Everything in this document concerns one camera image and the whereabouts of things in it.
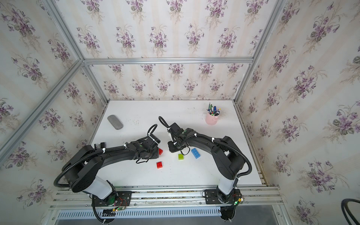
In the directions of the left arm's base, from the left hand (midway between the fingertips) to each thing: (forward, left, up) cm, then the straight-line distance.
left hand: (158, 154), depth 90 cm
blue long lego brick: (0, -24, +2) cm, 25 cm away
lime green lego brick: (-2, -15, +1) cm, 15 cm away
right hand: (+2, -11, +4) cm, 11 cm away
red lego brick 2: (-8, -2, +2) cm, 8 cm away
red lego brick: (+2, -2, 0) cm, 2 cm away
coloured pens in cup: (+29, -39, +11) cm, 50 cm away
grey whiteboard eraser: (+25, +34, +2) cm, 42 cm away
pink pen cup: (+23, -37, +11) cm, 45 cm away
